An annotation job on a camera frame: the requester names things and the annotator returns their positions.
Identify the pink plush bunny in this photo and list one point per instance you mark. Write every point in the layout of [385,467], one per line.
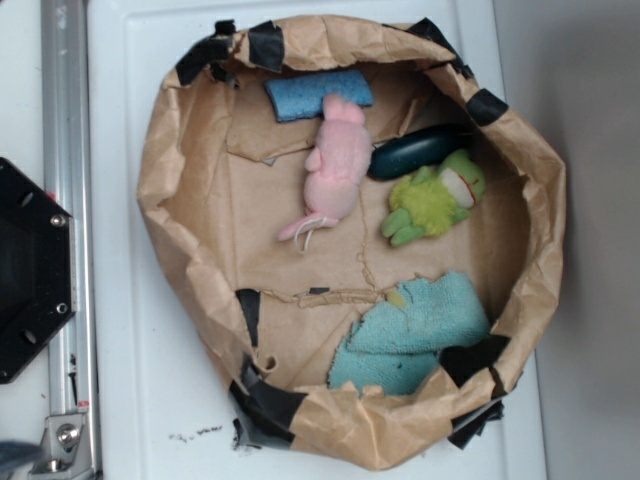
[335,167]

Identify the brown paper bag bin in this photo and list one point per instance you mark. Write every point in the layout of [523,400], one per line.
[221,178]

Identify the green plush frog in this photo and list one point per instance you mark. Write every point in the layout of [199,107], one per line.
[430,201]

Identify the teal microfiber cloth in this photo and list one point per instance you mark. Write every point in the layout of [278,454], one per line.
[395,344]

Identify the dark teal oval object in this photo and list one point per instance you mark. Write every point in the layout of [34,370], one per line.
[424,147]

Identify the blue sponge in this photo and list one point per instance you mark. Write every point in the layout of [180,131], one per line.
[302,97]

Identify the white plastic tray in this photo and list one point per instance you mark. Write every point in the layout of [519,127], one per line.
[165,413]

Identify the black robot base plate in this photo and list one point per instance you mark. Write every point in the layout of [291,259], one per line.
[36,274]

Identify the aluminium frame rail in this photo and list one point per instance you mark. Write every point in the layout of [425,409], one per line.
[72,432]

